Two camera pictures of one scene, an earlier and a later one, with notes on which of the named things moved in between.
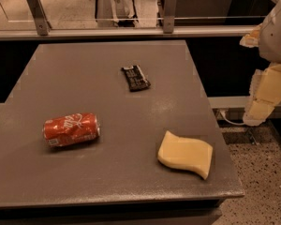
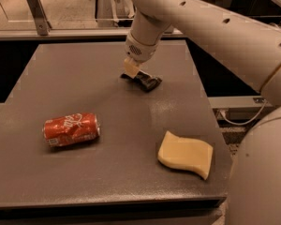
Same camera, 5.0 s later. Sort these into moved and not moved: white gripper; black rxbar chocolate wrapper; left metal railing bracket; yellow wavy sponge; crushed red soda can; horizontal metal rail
Moved: white gripper; black rxbar chocolate wrapper
Not moved: left metal railing bracket; yellow wavy sponge; crushed red soda can; horizontal metal rail
